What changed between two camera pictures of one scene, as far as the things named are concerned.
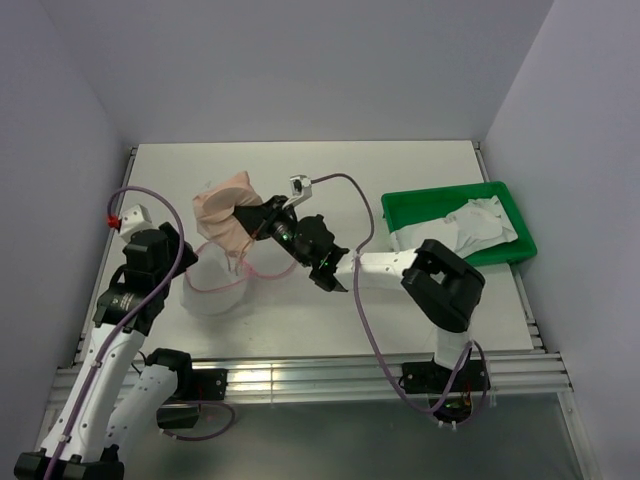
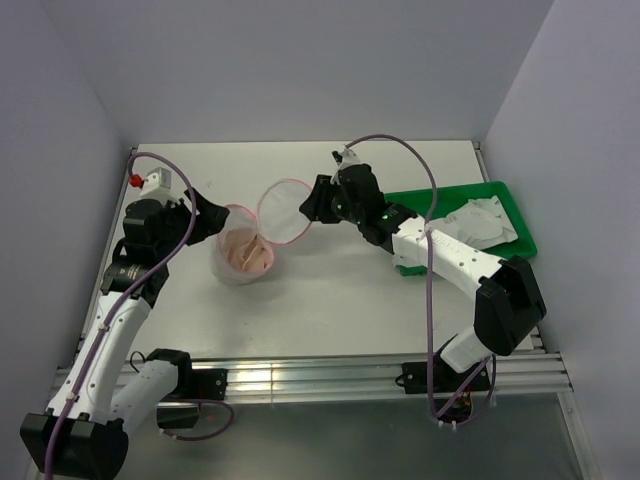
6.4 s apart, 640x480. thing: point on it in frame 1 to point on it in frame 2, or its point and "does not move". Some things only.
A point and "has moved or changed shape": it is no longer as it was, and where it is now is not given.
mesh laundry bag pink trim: [218, 283] has moved or changed shape
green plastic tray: [407, 207] does not move
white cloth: [479, 224] does not move
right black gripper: [262, 217] to [315, 207]
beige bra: [216, 220] to [246, 251]
